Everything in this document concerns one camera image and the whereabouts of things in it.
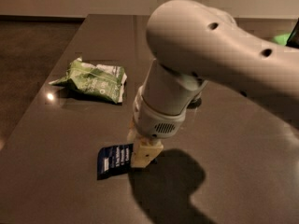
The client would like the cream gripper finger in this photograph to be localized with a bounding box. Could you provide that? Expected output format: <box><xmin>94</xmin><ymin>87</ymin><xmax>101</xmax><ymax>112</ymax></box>
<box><xmin>127</xmin><ymin>119</ymin><xmax>137</xmax><ymax>143</ymax></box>
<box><xmin>131</xmin><ymin>137</ymin><xmax>164</xmax><ymax>168</ymax></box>

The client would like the dark blue snack bar wrapper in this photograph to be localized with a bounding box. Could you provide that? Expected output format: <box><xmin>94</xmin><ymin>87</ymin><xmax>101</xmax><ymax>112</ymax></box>
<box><xmin>97</xmin><ymin>144</ymin><xmax>133</xmax><ymax>180</ymax></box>

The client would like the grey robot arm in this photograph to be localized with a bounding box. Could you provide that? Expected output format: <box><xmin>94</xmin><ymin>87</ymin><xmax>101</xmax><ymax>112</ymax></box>
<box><xmin>128</xmin><ymin>0</ymin><xmax>299</xmax><ymax>168</ymax></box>

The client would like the silver green soda can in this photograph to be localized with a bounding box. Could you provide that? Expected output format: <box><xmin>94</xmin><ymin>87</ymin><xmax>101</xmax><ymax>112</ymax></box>
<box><xmin>190</xmin><ymin>91</ymin><xmax>202</xmax><ymax>104</ymax></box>

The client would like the green crumpled chip bag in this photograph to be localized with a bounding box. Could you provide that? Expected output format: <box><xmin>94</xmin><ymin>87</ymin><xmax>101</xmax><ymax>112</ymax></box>
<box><xmin>49</xmin><ymin>57</ymin><xmax>127</xmax><ymax>105</ymax></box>

